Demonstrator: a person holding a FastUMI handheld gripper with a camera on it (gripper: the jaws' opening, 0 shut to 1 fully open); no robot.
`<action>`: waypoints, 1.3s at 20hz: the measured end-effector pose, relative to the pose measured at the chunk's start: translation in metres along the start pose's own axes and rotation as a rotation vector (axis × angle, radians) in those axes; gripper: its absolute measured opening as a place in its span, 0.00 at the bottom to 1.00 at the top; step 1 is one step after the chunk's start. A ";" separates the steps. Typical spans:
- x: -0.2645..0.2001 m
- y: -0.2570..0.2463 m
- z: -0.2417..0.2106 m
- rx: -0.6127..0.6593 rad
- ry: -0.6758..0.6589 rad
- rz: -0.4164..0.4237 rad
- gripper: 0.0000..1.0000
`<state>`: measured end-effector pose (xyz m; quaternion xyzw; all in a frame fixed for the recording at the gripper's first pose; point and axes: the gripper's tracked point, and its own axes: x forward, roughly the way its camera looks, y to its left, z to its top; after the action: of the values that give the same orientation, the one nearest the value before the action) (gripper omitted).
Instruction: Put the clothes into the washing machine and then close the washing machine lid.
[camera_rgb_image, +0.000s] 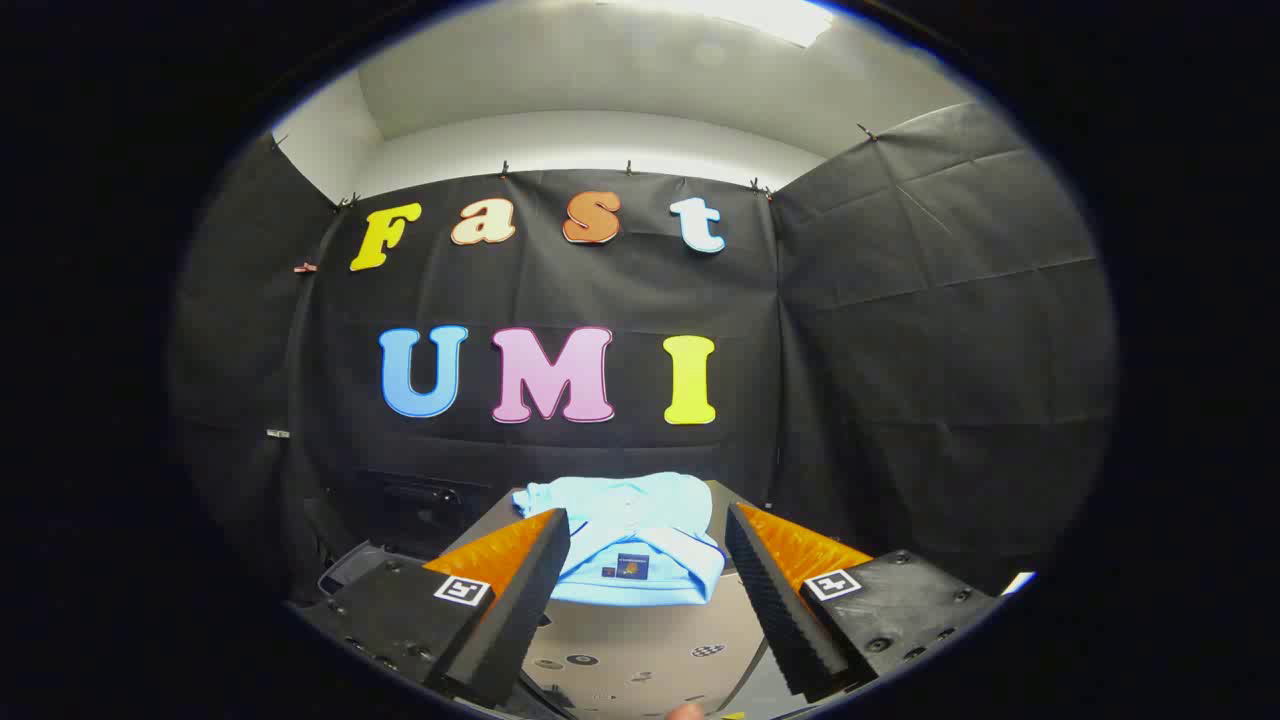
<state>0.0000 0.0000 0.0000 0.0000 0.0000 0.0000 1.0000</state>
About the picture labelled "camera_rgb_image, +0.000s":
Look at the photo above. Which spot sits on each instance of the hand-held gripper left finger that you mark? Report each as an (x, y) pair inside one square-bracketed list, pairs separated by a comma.
[(520, 610)]

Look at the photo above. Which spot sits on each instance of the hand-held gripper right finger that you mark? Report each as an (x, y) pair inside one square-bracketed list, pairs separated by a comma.
[(780, 610)]

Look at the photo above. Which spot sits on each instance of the washing machine glass lid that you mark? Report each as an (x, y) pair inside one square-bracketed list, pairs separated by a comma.
[(420, 512)]

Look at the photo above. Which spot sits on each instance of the light blue shirt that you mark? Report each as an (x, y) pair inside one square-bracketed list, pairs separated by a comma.
[(640, 520)]

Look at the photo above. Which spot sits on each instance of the dark grey washing machine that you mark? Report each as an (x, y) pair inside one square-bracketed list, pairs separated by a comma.
[(350, 572)]

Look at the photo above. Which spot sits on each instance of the grey cabinet with stickers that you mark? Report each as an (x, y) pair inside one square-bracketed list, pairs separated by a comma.
[(640, 650)]

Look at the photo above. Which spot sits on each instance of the black backdrop cloth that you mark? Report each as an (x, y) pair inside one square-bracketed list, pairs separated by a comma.
[(900, 350)]

